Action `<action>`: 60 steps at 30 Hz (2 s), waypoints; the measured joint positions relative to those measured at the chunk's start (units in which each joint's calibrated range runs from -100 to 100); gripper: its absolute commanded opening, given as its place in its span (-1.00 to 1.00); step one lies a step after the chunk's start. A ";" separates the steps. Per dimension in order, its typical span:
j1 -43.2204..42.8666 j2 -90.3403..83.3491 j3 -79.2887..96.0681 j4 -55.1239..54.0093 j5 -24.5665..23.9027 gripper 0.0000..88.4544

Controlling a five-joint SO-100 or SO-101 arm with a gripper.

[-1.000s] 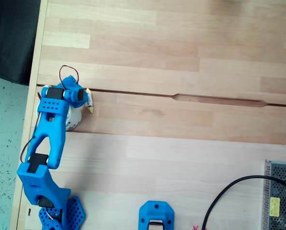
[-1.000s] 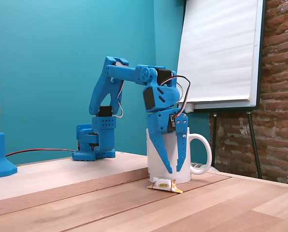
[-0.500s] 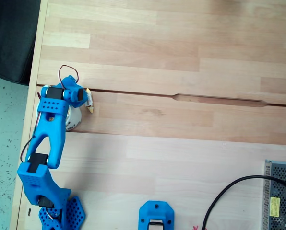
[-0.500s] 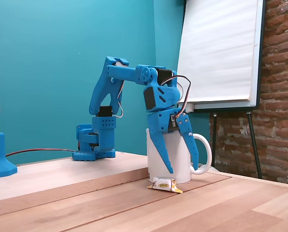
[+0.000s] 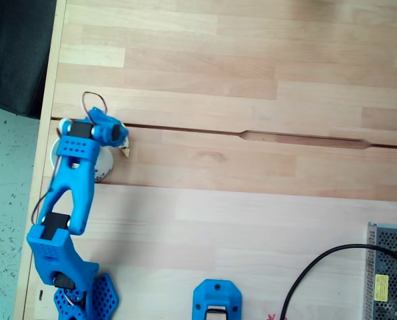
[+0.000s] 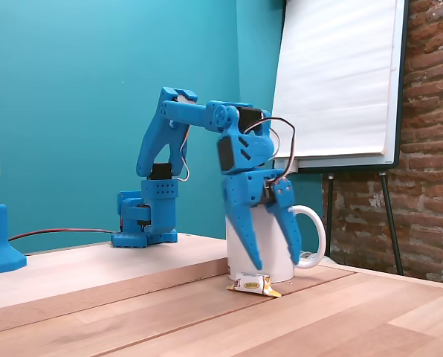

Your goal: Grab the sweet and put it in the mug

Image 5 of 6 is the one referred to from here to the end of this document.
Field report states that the blue printed mount bracket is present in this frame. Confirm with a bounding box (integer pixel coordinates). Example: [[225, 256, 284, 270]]
[[192, 279, 244, 320]]

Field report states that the thick black power cable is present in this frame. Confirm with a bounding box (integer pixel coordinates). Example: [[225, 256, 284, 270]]
[[278, 244, 397, 320]]

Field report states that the white ceramic mug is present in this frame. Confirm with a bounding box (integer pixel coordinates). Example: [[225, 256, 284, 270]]
[[49, 117, 115, 184]]

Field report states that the red white black servo wire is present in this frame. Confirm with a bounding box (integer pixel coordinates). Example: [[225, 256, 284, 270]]
[[82, 91, 109, 118]]

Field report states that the black upholstered seat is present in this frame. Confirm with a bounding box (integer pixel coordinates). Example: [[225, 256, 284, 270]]
[[0, 0, 58, 120]]

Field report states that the perforated metal power supply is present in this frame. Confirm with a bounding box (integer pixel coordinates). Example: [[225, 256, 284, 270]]
[[363, 221, 397, 320]]

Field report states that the white yellow sweet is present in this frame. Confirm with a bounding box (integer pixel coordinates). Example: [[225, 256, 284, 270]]
[[119, 133, 133, 158]]

